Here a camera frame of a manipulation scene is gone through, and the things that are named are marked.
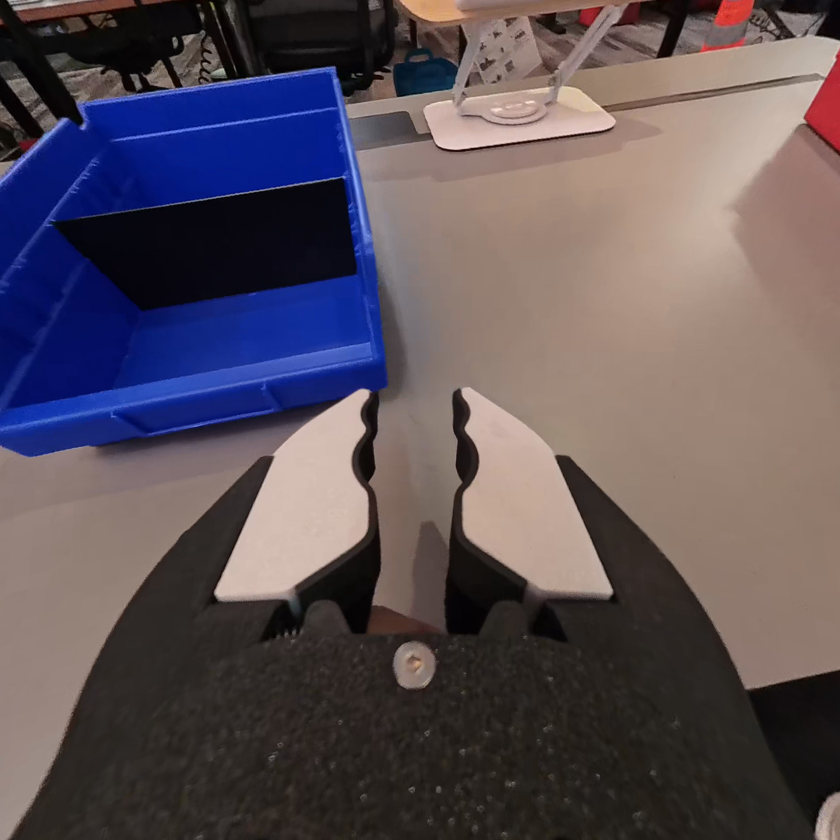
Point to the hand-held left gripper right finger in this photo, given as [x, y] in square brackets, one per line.
[525, 518]

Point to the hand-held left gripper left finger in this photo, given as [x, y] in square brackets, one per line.
[302, 525]

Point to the blue plastic bin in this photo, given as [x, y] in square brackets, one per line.
[249, 348]

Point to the red plastic bin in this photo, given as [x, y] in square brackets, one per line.
[825, 105]

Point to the black bin divider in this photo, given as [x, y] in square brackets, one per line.
[210, 249]

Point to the white shoe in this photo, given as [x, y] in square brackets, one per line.
[830, 820]

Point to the teal bag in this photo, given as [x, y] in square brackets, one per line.
[423, 75]

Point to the printed paper sheet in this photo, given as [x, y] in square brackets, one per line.
[505, 52]

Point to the black tripod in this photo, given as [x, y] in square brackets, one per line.
[46, 72]

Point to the orange traffic cone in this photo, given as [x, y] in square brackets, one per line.
[725, 26]

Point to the wooden work table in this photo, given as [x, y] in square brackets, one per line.
[98, 8]

